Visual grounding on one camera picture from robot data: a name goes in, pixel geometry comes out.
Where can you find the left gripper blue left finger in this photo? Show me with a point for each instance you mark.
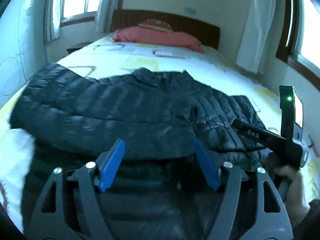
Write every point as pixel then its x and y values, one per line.
pixel 110 165

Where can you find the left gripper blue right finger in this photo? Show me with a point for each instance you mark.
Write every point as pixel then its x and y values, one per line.
pixel 210 172

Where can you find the black puffer jacket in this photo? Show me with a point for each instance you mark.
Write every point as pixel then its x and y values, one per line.
pixel 159 191

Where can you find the right hand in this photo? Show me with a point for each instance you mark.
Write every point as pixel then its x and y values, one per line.
pixel 295 203

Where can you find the right window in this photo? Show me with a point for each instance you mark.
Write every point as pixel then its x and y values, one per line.
pixel 299 41

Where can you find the dark bedside table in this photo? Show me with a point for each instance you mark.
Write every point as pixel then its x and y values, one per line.
pixel 77 47

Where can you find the red pillow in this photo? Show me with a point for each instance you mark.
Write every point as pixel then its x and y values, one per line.
pixel 138 34

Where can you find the white right curtain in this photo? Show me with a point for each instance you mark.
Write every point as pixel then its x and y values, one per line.
pixel 258 25

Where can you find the white curtain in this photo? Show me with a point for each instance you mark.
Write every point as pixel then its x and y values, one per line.
pixel 52 20
pixel 258 25

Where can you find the dark wooden headboard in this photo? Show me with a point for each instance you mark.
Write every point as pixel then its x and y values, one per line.
pixel 207 34

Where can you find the white wardrobe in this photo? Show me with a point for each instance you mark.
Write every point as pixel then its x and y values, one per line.
pixel 23 52

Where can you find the brown patterned cushion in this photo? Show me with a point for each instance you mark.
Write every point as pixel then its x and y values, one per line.
pixel 156 25

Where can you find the white left curtain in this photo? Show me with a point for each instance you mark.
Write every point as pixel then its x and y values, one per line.
pixel 52 20

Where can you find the wall socket plate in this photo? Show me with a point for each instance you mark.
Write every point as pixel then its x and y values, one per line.
pixel 189 11

